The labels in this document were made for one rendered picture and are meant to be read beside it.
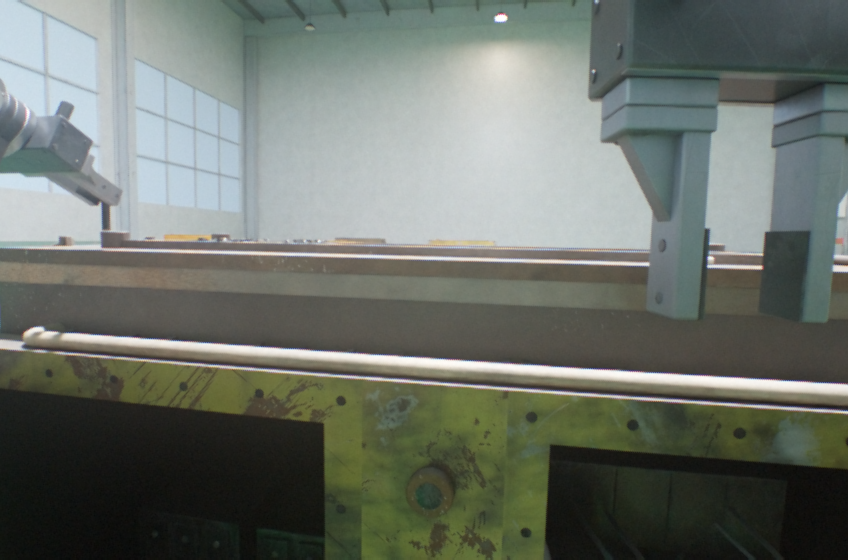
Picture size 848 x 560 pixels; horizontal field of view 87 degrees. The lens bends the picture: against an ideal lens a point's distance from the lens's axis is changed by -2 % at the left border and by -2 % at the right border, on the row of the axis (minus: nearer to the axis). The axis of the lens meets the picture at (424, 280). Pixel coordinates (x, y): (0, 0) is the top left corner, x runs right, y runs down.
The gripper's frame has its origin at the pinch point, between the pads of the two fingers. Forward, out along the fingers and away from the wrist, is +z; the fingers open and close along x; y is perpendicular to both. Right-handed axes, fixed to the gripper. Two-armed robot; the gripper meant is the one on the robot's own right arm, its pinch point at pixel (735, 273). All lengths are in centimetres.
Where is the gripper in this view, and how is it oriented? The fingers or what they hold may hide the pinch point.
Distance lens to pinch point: 25.3
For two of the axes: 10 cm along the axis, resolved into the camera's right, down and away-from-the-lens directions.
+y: -0.2, 0.9, -10.0
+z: -0.2, 10.0, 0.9
